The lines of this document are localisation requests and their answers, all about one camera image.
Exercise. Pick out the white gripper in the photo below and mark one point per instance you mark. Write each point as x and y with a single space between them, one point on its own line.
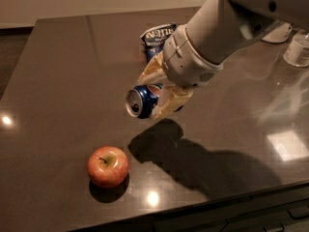
185 63

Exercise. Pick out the blue pepsi can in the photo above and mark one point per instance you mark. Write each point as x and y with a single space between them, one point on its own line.
142 99

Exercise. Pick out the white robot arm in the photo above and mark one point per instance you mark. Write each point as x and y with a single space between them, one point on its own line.
221 27

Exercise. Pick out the blue chip bag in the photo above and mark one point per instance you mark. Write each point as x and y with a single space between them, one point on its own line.
154 39

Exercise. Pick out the red apple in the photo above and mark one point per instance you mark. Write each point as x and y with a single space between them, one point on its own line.
107 167

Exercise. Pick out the white plastic jar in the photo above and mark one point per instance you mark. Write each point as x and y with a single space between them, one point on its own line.
278 35

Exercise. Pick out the clear plastic bottle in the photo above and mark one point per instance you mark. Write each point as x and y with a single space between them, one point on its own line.
297 53

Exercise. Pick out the dark cabinet drawer front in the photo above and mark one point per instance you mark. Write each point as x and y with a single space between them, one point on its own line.
262 211

